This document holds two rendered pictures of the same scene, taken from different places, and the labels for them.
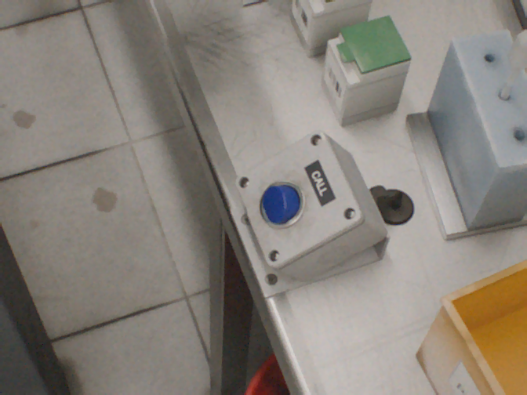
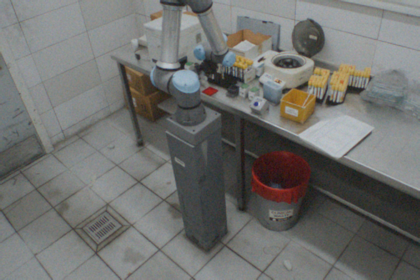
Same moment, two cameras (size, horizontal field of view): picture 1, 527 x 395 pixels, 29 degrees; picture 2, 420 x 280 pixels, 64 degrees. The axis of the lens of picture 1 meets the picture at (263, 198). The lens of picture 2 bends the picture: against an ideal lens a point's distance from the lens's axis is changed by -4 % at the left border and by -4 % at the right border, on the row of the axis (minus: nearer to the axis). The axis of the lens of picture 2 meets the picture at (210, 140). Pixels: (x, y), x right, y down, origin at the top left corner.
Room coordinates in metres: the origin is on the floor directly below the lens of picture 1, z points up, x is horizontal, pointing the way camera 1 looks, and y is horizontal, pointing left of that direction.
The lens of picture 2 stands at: (-1.03, 0.70, 1.93)
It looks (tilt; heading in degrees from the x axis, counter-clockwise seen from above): 39 degrees down; 342
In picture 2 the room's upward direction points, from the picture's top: 5 degrees counter-clockwise
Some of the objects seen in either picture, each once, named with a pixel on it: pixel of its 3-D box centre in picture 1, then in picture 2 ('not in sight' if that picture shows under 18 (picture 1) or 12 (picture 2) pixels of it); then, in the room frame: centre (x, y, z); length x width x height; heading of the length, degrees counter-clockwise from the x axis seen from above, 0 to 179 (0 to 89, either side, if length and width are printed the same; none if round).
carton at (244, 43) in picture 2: not in sight; (244, 49); (0.89, -0.23, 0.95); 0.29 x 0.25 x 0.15; 115
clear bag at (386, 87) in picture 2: not in sight; (388, 82); (0.12, -0.71, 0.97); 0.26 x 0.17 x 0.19; 39
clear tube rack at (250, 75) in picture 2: not in sight; (237, 71); (0.71, -0.10, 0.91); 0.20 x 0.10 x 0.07; 25
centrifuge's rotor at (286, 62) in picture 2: not in sight; (288, 65); (0.54, -0.35, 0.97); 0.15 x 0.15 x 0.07
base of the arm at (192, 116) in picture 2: not in sight; (190, 108); (0.33, 0.33, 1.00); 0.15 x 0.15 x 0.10
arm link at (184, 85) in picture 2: not in sight; (185, 87); (0.33, 0.34, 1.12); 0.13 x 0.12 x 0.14; 25
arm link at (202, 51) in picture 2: not in sight; (207, 51); (0.54, 0.14, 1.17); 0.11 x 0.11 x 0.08; 25
